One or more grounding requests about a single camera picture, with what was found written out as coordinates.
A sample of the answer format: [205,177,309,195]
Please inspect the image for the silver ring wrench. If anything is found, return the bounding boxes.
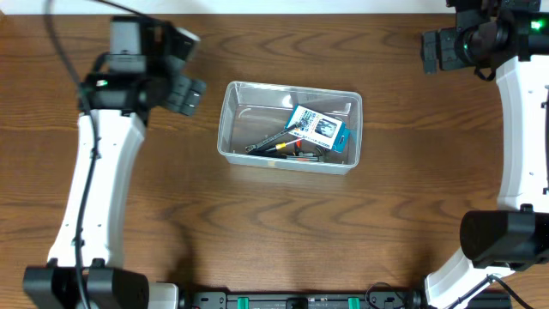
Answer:
[244,120,308,153]

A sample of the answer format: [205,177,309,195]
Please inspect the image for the red handled pliers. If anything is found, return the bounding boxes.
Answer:
[293,139,304,155]

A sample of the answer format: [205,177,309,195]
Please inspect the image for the blue white cardboard box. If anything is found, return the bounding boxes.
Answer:
[285,106,350,153]

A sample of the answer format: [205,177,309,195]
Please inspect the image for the black handled hammer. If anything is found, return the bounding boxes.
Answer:
[254,152,324,162]

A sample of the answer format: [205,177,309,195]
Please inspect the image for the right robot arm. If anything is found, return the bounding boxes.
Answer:
[404,0,548,308]

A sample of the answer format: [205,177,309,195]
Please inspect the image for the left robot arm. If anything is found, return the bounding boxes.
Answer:
[22,16,206,308]

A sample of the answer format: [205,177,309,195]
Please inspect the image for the clear plastic container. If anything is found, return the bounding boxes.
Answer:
[218,82,363,174]

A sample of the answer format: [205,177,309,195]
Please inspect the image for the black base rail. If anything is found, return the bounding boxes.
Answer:
[181,290,412,309]

